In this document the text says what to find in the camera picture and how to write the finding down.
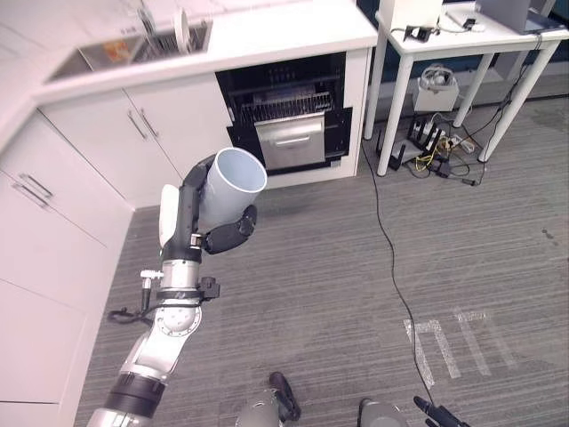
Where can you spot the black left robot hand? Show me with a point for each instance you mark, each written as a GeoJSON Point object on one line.
{"type": "Point", "coordinates": [184, 209]}

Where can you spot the light blue plastic cup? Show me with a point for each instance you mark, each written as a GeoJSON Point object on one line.
{"type": "Point", "coordinates": [231, 187]}

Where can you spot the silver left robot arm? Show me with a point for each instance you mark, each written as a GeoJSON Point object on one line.
{"type": "Point", "coordinates": [164, 329]}

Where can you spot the stainless steel dishwasher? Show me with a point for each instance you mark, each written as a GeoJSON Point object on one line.
{"type": "Point", "coordinates": [289, 133]}

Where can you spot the white kitchen cabinet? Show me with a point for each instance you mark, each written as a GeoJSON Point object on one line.
{"type": "Point", "coordinates": [133, 115]}

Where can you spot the stainless steel sink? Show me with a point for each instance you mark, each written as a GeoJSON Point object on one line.
{"type": "Point", "coordinates": [129, 51]}

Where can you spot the white plate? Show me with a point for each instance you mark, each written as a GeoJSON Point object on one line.
{"type": "Point", "coordinates": [181, 27]}

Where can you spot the silver robot left leg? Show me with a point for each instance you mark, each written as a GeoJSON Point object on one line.
{"type": "Point", "coordinates": [271, 407]}

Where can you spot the silver robot leg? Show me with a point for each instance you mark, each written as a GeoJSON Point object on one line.
{"type": "Point", "coordinates": [378, 413]}
{"type": "Point", "coordinates": [271, 407]}

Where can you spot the black router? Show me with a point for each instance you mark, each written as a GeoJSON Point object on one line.
{"type": "Point", "coordinates": [398, 155]}

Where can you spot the black charger dock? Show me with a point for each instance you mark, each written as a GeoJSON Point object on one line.
{"type": "Point", "coordinates": [427, 133]}

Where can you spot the silver robot right leg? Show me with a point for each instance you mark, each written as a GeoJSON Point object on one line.
{"type": "Point", "coordinates": [378, 413]}

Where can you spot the white power strip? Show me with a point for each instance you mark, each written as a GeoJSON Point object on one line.
{"type": "Point", "coordinates": [458, 141]}

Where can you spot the black power adapter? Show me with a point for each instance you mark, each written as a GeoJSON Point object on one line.
{"type": "Point", "coordinates": [418, 33]}

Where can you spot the white cardboard box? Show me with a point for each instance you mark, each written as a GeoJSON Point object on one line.
{"type": "Point", "coordinates": [411, 13]}

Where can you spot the white table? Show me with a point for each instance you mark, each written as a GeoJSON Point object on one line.
{"type": "Point", "coordinates": [462, 53]}

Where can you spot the grey laptop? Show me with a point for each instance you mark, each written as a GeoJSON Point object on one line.
{"type": "Point", "coordinates": [507, 13]}

